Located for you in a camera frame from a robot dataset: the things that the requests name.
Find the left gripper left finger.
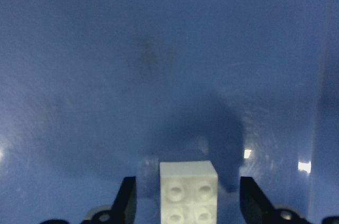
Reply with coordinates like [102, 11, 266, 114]
[39, 176, 138, 224]

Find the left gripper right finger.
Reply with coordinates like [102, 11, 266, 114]
[239, 176, 339, 224]

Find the white block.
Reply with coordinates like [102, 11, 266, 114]
[159, 160, 218, 223]

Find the blue plastic tray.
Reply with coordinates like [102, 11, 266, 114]
[1, 0, 338, 223]

